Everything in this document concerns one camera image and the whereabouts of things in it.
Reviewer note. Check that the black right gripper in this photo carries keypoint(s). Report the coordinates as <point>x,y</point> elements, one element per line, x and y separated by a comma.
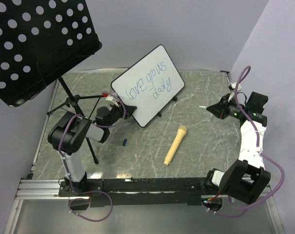
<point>220,110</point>

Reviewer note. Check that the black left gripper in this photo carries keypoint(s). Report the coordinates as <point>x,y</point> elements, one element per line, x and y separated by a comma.
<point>129,109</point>

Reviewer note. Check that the white whiteboard black frame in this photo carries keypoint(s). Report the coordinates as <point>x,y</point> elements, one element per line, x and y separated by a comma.
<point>150,84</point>

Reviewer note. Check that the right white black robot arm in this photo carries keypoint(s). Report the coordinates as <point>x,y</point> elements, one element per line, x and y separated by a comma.
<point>246,178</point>

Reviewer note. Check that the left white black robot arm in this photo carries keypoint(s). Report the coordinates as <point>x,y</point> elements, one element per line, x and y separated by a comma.
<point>71,130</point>

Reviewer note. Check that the beige toy microphone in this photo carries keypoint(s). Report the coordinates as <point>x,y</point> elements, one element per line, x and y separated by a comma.
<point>181,132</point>

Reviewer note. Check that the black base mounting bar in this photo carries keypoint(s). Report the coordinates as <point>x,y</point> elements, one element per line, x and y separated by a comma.
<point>142,191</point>

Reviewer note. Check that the black perforated music stand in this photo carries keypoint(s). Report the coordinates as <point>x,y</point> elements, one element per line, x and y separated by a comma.
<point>40,41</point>

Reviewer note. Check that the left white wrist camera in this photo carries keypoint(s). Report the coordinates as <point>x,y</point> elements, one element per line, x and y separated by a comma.
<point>112,97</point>

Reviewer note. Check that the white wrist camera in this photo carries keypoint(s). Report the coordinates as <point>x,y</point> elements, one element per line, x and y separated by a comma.
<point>232,88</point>
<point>112,97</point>

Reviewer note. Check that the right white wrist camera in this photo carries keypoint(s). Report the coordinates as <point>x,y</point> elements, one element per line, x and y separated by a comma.
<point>232,88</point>

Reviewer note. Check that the aluminium rail frame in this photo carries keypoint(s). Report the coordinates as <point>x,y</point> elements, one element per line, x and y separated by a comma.
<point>199,149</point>

